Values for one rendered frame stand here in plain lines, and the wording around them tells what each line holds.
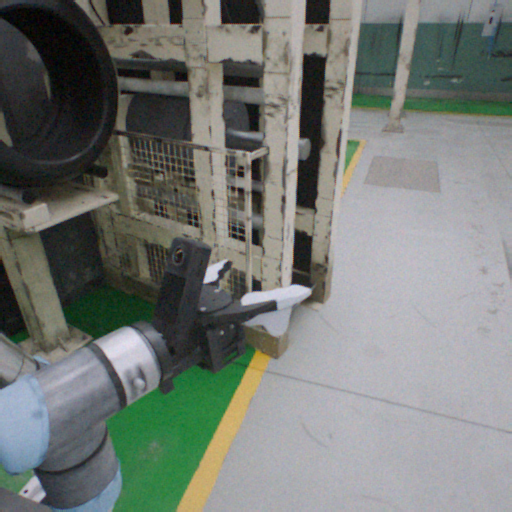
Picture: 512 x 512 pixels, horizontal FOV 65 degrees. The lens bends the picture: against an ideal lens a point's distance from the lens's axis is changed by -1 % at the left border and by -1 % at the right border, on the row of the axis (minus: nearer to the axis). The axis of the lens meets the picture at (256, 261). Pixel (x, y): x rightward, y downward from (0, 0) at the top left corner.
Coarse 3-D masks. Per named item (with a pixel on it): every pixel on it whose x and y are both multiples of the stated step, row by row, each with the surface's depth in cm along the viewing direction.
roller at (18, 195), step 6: (0, 186) 128; (6, 186) 127; (12, 186) 126; (0, 192) 128; (6, 192) 126; (12, 192) 125; (18, 192) 123; (24, 192) 122; (30, 192) 123; (12, 198) 127; (18, 198) 124; (24, 198) 122; (30, 198) 124; (30, 204) 125
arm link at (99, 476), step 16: (112, 448) 44; (80, 464) 39; (96, 464) 40; (112, 464) 43; (48, 480) 39; (64, 480) 39; (80, 480) 39; (96, 480) 41; (112, 480) 43; (48, 496) 41; (64, 496) 40; (80, 496) 40; (96, 496) 42; (112, 496) 44
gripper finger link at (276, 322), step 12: (276, 288) 50; (288, 288) 49; (300, 288) 50; (240, 300) 48; (252, 300) 48; (264, 300) 47; (276, 300) 48; (288, 300) 48; (300, 300) 49; (276, 312) 49; (288, 312) 50; (252, 324) 49; (264, 324) 50; (276, 324) 50
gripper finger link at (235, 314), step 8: (232, 304) 47; (240, 304) 47; (248, 304) 47; (256, 304) 47; (264, 304) 47; (272, 304) 47; (216, 312) 46; (224, 312) 46; (232, 312) 46; (240, 312) 46; (248, 312) 46; (256, 312) 46; (264, 312) 48; (224, 320) 46; (232, 320) 46; (240, 320) 46; (248, 320) 46
